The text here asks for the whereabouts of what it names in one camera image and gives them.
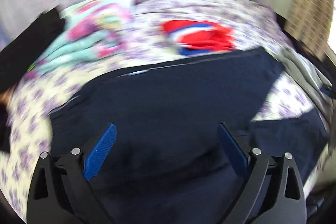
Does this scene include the navy blue pants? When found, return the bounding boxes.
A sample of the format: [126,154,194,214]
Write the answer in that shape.
[50,48,329,223]

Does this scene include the purple floral bedspread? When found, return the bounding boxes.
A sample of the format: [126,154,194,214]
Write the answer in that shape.
[1,0,329,219]

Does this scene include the grey fleece blanket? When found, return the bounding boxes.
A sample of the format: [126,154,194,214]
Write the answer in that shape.
[276,48,335,126]

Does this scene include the red white blue garment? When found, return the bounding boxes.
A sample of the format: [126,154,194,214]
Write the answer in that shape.
[162,20,235,56]

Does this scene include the black garment at bed edge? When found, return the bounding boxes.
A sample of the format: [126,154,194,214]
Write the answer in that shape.
[1,8,65,93]

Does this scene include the folded pastel floral cloth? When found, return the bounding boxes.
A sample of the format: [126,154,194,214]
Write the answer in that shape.
[28,0,134,76]

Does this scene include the brown checked curtain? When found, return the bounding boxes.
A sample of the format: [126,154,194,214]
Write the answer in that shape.
[285,0,334,58]

